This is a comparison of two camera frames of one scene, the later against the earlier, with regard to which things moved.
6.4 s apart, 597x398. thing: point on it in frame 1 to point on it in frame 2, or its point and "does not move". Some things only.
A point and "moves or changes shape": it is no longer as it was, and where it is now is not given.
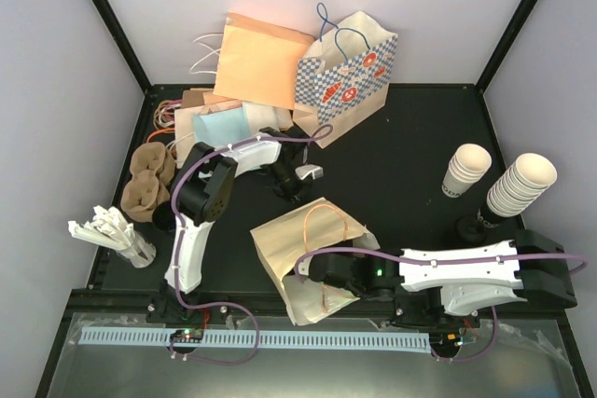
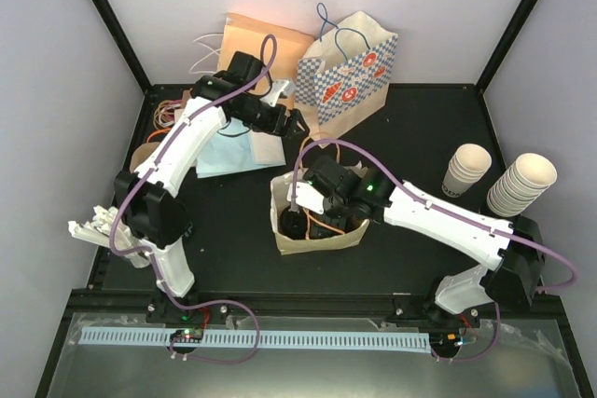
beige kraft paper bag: x=280 y=241 moves or changes shape
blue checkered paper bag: x=341 y=79 does not move
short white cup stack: x=469 y=163 does not move
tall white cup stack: x=521 y=185 does not move
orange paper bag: x=257 y=61 does not move
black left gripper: x=294 y=196 to x=276 y=126
